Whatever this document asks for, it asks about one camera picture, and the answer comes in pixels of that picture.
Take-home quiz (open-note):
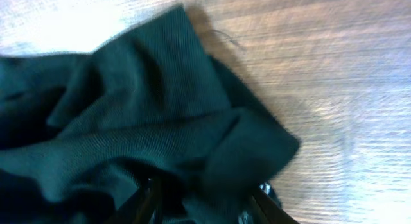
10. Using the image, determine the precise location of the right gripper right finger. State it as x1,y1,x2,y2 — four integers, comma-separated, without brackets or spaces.
239,182,299,224

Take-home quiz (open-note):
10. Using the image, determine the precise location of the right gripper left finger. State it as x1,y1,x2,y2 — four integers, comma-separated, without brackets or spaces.
104,177,164,224

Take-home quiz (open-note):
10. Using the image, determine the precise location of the black polo shirt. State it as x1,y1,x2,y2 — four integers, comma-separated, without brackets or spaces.
1,6,300,223

